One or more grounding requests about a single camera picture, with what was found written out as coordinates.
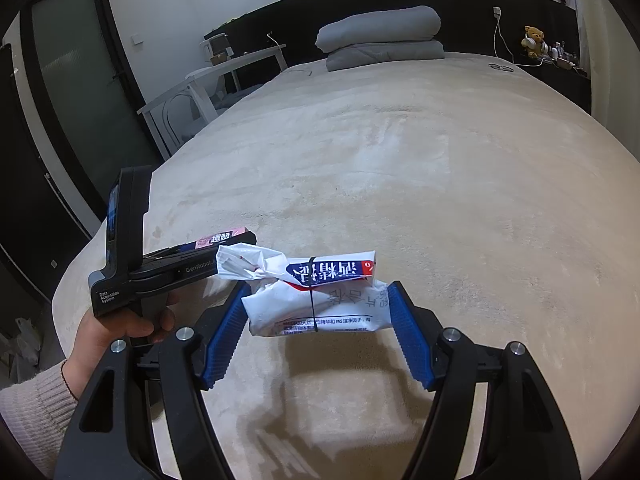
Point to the grey folded duvet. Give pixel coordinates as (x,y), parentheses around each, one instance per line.
(381,36)

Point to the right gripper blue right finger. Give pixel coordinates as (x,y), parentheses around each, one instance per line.
(524,433)

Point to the dark glass door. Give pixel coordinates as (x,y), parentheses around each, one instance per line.
(74,101)

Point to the black headboard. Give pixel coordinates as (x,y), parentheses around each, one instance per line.
(310,29)

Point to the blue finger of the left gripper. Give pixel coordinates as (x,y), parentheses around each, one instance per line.
(186,252)

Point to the bare left hand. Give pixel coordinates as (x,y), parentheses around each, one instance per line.
(95,335)

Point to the white chair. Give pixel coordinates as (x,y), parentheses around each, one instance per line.
(198,87)

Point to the brown teddy bear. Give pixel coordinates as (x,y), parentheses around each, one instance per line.
(533,42)

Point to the white blue paper package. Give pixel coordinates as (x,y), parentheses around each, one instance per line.
(288,296)

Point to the beige plush bed blanket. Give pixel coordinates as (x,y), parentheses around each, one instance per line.
(500,205)

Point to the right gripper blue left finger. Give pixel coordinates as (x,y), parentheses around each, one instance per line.
(111,436)

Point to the pink cat claw box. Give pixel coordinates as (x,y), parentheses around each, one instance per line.
(217,238)

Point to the black nightstand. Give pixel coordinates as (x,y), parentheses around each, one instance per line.
(571,84)

